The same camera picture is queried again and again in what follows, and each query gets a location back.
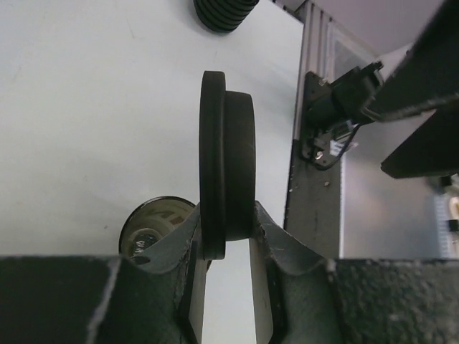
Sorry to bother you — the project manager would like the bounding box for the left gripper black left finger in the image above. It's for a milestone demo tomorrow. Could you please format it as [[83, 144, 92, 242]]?
[[1, 204, 212, 343]]

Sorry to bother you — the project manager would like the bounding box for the black coffee cup single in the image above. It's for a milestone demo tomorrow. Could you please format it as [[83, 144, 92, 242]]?
[[118, 196, 196, 258]]

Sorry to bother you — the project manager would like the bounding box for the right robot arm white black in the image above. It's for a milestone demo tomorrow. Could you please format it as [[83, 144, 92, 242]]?
[[298, 1, 458, 179]]

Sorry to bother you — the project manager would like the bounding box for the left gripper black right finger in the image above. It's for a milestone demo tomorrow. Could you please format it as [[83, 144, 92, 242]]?
[[250, 204, 458, 343]]

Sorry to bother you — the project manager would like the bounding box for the white slotted cable duct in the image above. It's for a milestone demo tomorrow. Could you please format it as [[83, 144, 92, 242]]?
[[434, 174, 458, 259]]

